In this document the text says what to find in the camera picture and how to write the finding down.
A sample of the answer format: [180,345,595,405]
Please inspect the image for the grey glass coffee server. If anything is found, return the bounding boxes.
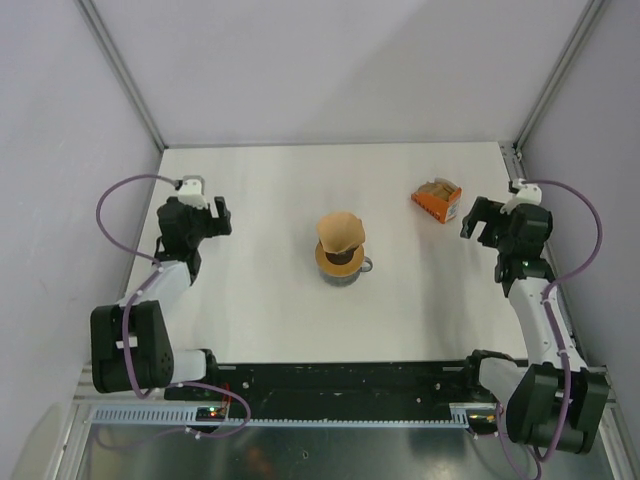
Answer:
[319,256,374,287]

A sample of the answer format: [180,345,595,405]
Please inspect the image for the aluminium frame post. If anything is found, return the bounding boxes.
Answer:
[74,0,167,153]
[499,0,610,159]

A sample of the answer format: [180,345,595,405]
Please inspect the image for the left aluminium frame post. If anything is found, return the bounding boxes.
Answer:
[74,0,167,153]

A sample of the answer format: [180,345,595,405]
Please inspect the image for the orange coffee filter box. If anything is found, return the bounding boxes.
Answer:
[411,188,462,224]

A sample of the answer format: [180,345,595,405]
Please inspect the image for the wooden dripper holder ring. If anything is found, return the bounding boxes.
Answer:
[314,242,366,276]

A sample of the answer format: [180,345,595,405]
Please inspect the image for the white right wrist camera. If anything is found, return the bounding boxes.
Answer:
[500,178,542,214]

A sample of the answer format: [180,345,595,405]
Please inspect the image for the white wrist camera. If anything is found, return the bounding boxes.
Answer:
[500,178,542,214]
[175,175,208,210]

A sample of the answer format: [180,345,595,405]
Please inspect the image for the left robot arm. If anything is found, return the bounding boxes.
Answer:
[90,196,232,400]

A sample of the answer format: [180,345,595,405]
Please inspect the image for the brown paper coffee filter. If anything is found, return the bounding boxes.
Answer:
[316,211,366,254]

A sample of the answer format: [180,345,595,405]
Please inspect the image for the right aluminium frame post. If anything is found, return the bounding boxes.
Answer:
[499,0,610,159]

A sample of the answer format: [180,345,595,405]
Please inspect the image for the grey slotted cable duct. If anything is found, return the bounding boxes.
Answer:
[89,403,501,427]

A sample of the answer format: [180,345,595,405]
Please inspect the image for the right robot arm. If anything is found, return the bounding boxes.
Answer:
[460,196,609,454]

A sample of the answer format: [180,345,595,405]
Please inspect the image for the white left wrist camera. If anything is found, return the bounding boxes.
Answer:
[175,175,208,210]

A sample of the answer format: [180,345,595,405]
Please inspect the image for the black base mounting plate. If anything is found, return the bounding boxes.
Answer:
[163,359,501,421]

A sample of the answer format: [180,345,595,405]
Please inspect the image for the brown paper coffee filters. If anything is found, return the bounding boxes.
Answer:
[418,178,458,201]

